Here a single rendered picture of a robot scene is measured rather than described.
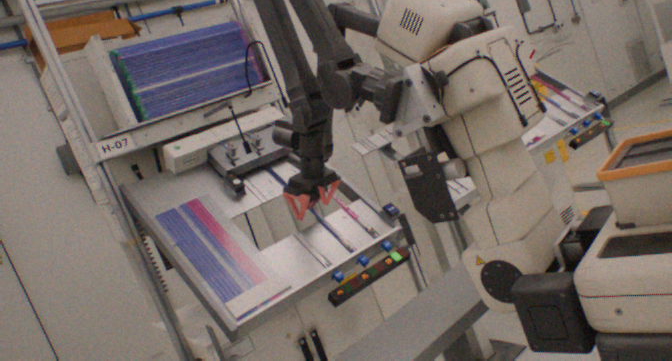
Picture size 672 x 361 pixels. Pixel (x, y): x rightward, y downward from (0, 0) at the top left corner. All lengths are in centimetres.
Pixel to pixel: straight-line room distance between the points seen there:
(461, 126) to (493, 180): 13
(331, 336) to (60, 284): 180
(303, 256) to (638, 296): 112
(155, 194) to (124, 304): 162
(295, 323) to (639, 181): 138
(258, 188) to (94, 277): 170
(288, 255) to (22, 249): 196
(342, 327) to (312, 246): 47
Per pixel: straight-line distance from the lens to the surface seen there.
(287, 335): 211
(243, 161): 207
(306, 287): 176
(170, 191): 205
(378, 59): 291
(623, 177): 110
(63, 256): 351
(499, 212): 120
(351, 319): 225
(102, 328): 358
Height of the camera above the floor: 121
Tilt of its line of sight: 7 degrees down
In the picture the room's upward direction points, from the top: 21 degrees counter-clockwise
